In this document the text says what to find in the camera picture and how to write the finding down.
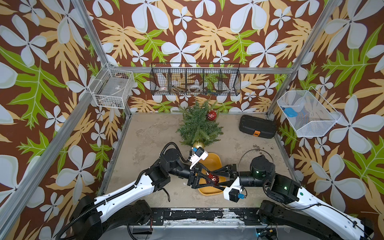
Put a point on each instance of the black wire wall basket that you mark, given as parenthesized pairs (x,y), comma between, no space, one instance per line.
(218,79)

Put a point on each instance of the small green christmas tree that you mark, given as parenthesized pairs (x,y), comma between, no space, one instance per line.
(196,125)

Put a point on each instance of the white wire basket left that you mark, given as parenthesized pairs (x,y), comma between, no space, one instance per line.
(111,87)

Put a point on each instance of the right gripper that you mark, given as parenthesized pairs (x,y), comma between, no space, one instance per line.
(233,174)

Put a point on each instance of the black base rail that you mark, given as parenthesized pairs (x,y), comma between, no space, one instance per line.
(245,216)

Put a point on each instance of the red glitter ornament ball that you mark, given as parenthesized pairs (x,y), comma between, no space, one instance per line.
(214,178)

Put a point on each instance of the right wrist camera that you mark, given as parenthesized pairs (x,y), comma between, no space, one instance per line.
(234,192)

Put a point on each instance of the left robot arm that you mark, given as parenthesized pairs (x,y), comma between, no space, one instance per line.
(92,217)

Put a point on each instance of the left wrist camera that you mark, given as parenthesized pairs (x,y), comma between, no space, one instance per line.
(196,155)

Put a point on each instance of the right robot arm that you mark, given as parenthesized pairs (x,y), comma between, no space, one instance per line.
(297,202)

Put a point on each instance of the blue object in basket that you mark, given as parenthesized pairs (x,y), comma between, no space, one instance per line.
(289,112)

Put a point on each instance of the white wire basket right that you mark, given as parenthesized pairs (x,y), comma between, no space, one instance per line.
(316,116)

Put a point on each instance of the black tool case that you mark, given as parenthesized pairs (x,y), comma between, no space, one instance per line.
(257,127)

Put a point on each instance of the white wire basket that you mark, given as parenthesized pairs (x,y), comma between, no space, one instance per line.
(111,87)
(316,116)

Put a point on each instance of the tape roll in basket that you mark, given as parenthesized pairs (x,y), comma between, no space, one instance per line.
(197,88)

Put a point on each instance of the red patterned ornament ball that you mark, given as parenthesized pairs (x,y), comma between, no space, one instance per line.
(211,115)

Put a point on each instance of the yellow tape measure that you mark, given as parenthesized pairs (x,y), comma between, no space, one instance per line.
(166,192)

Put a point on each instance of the yellow plastic tray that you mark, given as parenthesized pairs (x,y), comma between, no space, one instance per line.
(212,162)

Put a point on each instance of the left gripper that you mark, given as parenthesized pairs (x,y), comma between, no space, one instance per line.
(193,175)

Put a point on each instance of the gold ornament ball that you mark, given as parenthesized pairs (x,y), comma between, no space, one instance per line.
(199,144)

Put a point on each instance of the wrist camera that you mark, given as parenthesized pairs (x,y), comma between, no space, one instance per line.
(196,155)
(234,192)

